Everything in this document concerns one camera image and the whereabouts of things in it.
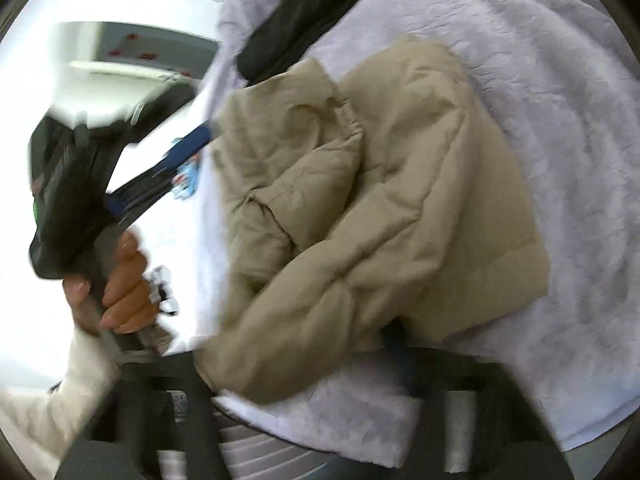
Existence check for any blue cartoon monkey pillow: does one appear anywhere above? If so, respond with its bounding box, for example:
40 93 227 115
169 152 205 202

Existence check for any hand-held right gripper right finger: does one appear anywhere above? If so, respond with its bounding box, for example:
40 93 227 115
384 321 561 480

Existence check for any beige puffer jacket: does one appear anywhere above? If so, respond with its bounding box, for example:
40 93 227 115
191 34 552 406

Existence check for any black garment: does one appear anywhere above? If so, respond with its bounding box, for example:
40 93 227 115
234 0 382 87

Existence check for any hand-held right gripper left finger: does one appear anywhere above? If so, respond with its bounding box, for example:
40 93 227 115
90 352 232 480

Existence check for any black and white object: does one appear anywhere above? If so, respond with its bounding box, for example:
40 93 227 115
146 264 182 317

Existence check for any person's left forearm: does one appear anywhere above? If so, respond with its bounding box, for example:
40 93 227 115
0 317 123 480

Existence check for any grey window with red decorations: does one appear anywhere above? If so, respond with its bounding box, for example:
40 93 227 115
67 19 223 83

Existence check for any lavender bed blanket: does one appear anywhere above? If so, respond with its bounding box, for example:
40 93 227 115
192 0 640 468

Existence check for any person's left hand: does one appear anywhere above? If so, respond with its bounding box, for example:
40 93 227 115
62 230 155 337

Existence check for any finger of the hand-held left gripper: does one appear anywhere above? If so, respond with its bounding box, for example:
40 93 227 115
104 172 178 222
107 124 217 201

